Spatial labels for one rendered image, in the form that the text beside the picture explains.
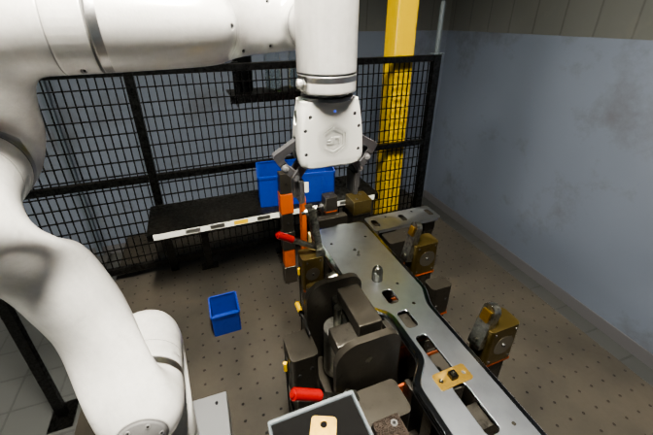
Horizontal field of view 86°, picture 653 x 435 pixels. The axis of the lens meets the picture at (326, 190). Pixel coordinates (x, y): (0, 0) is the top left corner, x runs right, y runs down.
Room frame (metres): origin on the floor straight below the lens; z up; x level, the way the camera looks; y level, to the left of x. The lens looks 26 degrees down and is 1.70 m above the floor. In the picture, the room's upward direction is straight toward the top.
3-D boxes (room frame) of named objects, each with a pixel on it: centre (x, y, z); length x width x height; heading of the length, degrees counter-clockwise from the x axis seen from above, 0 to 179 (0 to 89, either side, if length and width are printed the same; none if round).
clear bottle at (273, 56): (1.50, 0.22, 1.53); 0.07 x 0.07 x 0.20
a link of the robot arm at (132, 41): (0.50, 0.12, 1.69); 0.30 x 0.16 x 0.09; 113
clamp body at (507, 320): (0.62, -0.43, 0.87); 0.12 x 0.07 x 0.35; 111
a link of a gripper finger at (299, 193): (0.49, 0.05, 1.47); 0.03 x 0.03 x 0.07; 21
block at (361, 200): (1.23, -0.13, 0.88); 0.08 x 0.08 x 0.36; 21
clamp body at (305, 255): (0.87, 0.06, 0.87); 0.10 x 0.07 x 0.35; 111
